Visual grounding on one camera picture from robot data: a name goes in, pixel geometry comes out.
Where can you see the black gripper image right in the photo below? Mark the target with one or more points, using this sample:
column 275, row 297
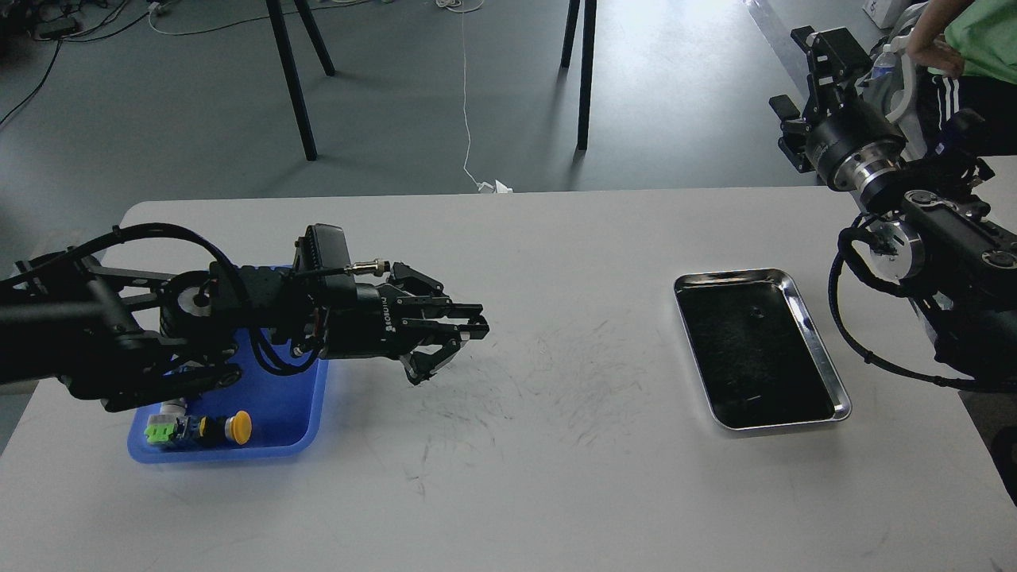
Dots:
column 835, row 60

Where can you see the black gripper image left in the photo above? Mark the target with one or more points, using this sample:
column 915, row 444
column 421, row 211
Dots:
column 372, row 325

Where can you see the blue plastic tray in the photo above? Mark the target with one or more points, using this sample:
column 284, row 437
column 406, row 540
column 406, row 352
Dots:
column 285, row 413

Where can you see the silver metal tray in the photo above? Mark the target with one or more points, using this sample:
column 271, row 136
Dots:
column 757, row 376

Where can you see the person's hand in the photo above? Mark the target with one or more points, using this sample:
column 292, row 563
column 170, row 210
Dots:
column 936, row 54

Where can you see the plastic water bottle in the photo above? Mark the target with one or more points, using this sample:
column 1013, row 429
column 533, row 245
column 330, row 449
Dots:
column 883, row 63

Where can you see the white office chair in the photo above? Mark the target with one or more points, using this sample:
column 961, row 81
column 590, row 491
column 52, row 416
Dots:
column 909, row 97

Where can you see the person in green shirt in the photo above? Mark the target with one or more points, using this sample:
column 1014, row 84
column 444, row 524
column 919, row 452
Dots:
column 984, row 33

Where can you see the yellow mushroom push button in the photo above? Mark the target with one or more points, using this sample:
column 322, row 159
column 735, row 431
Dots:
column 215, row 431

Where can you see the black stand leg right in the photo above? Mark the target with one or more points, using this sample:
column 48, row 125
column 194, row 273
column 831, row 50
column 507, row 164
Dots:
column 589, row 11

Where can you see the black stand leg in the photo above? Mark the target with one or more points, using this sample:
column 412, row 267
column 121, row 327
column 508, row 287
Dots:
column 589, row 11
column 293, row 83

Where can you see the black stand leg left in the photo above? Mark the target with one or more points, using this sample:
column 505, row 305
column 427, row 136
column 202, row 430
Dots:
column 293, row 83

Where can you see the green terminal switch block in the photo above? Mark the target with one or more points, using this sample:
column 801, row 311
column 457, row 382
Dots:
column 166, row 428

